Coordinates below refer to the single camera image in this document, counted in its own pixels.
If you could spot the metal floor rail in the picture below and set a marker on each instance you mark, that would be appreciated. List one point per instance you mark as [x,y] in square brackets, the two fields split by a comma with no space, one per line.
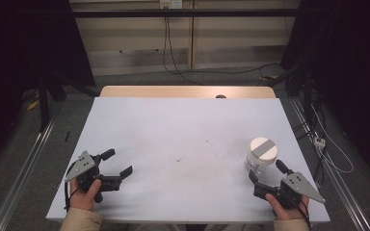
[334,173]
[22,173]

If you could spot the black curtain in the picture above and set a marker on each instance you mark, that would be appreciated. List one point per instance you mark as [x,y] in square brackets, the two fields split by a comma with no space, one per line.
[25,41]
[347,64]

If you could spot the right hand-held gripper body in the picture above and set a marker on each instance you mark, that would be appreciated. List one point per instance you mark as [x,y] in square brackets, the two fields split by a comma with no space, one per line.
[297,187]

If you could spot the clear plastic jar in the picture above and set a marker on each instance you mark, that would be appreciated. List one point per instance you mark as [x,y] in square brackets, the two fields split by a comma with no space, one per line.
[255,166]

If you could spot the small black floor object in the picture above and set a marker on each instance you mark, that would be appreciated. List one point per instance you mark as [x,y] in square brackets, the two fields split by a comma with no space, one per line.
[67,136]

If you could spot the white jar lid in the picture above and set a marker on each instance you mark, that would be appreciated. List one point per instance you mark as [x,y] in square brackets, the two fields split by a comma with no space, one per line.
[263,150]

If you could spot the white table cover board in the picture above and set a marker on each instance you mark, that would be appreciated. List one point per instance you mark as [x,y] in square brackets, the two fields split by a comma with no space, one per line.
[173,128]

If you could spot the yellow tape piece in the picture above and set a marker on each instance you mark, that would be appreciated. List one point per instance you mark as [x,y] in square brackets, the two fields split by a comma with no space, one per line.
[33,104]

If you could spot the black horizontal metal bar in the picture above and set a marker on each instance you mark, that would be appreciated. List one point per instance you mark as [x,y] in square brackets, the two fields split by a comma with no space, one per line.
[186,12]

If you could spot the white wall socket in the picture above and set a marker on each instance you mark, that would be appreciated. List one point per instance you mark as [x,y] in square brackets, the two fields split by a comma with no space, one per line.
[171,3]

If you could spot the person's left hand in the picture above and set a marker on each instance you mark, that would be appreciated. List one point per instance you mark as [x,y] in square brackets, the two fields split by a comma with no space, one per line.
[83,199]

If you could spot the person's right hand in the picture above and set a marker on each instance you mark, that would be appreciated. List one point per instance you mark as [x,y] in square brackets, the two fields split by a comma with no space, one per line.
[284,212]

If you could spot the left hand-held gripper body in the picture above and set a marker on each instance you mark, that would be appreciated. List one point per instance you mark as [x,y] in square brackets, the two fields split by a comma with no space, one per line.
[84,173]

